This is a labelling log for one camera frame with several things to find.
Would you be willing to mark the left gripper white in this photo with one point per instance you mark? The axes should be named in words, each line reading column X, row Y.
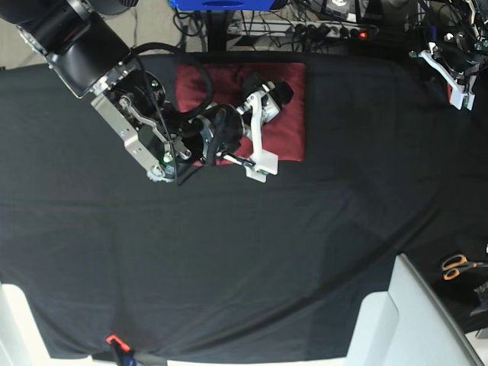
column 459, row 73

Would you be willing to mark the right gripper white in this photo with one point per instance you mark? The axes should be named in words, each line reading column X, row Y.
column 264, row 101

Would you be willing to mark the red long-sleeve T-shirt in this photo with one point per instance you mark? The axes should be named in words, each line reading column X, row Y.
column 285, row 134

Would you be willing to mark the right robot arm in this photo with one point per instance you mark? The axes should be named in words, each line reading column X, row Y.
column 171, row 145

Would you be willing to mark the white power strip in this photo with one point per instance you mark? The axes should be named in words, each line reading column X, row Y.
column 324, row 30

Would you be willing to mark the black table stand column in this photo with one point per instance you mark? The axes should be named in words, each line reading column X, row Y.
column 217, row 23

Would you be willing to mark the blue plastic box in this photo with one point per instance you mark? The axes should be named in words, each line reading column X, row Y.
column 222, row 5

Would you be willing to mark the black table cloth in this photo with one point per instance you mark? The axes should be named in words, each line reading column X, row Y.
column 224, row 268

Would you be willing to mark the black crumpled bag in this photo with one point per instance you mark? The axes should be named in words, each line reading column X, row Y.
column 481, row 293

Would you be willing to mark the white foam block right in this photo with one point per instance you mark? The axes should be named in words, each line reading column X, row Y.
column 408, row 325

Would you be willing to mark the white foam block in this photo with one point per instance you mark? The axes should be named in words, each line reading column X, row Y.
column 21, row 342
column 408, row 325

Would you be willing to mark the orange blue clamp bottom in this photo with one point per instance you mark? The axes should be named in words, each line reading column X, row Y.
column 122, row 353

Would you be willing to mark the white foam block left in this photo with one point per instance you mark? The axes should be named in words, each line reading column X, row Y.
column 21, row 342

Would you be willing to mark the yellow-handled scissors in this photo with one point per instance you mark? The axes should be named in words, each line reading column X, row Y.
column 458, row 264

